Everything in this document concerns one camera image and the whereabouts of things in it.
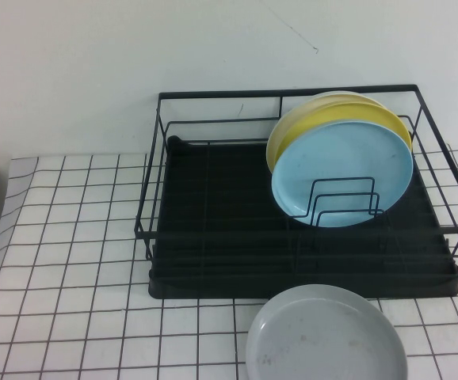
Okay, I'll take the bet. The light blue plate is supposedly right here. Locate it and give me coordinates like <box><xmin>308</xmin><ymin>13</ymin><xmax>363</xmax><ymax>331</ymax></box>
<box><xmin>270</xmin><ymin>120</ymin><xmax>414</xmax><ymax>229</ymax></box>

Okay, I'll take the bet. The cream plate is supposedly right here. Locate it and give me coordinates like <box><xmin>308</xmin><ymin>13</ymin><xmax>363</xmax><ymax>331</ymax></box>
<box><xmin>265</xmin><ymin>90</ymin><xmax>388</xmax><ymax>175</ymax></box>

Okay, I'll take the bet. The yellow plate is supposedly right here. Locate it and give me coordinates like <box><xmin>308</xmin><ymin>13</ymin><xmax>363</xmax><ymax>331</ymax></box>
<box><xmin>275</xmin><ymin>101</ymin><xmax>414</xmax><ymax>175</ymax></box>

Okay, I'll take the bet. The grey plate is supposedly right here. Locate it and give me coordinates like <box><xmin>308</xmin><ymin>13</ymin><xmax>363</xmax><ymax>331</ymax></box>
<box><xmin>245</xmin><ymin>283</ymin><xmax>409</xmax><ymax>380</ymax></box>

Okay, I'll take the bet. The black plastic drip tray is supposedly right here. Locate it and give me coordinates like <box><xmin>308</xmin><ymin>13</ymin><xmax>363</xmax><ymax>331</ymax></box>
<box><xmin>147</xmin><ymin>135</ymin><xmax>458</xmax><ymax>300</ymax></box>

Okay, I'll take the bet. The white grid tablecloth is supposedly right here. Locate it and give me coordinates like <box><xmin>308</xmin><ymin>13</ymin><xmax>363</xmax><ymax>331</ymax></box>
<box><xmin>0</xmin><ymin>144</ymin><xmax>458</xmax><ymax>380</ymax></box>

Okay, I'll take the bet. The black wire dish rack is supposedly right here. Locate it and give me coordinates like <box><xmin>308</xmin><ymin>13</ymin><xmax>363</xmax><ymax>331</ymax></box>
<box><xmin>133</xmin><ymin>83</ymin><xmax>458</xmax><ymax>274</ymax></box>

